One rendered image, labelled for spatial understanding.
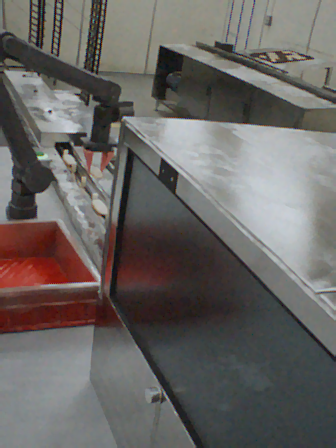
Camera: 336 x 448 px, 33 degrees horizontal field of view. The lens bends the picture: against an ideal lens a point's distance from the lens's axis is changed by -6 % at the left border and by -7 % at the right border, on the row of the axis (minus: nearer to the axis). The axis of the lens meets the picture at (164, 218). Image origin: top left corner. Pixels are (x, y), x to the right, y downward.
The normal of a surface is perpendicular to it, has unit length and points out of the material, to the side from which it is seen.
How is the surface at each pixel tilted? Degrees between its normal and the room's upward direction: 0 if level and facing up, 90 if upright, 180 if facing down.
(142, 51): 90
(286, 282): 90
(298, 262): 0
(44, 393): 0
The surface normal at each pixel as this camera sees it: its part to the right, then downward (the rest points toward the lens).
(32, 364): 0.15, -0.91
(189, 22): 0.37, 0.44
